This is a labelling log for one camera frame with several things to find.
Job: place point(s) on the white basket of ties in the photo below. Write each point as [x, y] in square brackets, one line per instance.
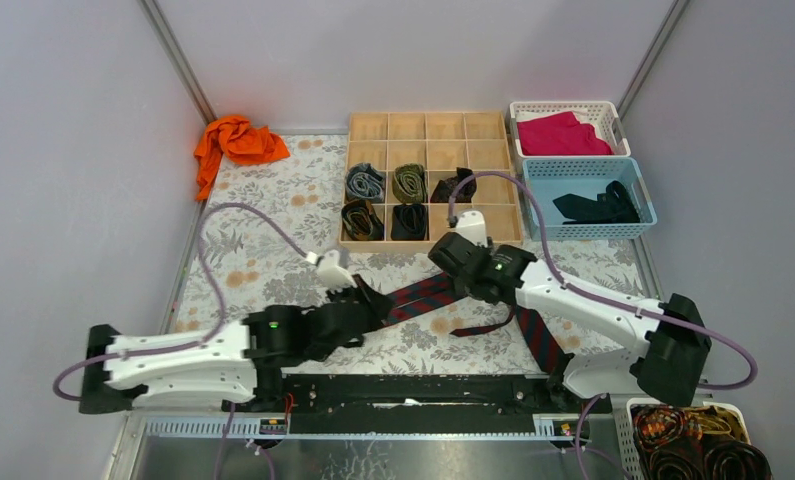
[629, 456]

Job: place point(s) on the brown black rolled tie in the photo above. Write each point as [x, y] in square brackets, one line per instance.
[360, 221]

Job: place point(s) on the wooden compartment tray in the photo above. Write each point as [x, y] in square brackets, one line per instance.
[441, 142]

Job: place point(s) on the white plastic basket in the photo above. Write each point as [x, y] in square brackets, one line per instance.
[601, 114]

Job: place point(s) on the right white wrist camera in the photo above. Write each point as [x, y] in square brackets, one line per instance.
[471, 225]

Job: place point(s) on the blue plastic basket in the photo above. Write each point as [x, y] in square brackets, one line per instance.
[552, 177]

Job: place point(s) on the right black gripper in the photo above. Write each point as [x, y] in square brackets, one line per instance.
[488, 249]

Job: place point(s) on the magenta cloth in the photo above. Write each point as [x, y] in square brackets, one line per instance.
[560, 134]

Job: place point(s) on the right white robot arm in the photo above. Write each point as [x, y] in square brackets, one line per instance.
[662, 352]

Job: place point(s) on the dark brown patterned rolled tie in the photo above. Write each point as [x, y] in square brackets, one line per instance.
[446, 187]

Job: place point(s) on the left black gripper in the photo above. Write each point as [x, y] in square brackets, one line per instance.
[360, 307]

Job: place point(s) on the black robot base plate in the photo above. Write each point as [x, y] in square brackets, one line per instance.
[372, 396]

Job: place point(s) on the olive green rolled tie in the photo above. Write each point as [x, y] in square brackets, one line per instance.
[409, 184]

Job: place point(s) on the grey blue rolled tie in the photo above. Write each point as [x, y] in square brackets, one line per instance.
[364, 182]

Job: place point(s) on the orange cloth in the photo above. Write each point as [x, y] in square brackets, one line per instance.
[235, 138]

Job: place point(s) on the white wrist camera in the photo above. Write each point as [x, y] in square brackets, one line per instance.
[330, 268]
[471, 225]

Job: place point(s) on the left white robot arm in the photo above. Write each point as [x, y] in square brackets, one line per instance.
[240, 362]

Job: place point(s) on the red navy striped tie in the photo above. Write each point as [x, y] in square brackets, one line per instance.
[438, 292]

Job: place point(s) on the dark green tie in basket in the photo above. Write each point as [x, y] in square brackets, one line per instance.
[613, 206]

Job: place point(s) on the perforated metal cable rail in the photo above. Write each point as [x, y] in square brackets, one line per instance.
[407, 427]

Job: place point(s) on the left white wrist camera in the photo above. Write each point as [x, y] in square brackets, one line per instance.
[330, 268]

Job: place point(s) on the floral table mat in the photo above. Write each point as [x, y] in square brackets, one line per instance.
[271, 215]

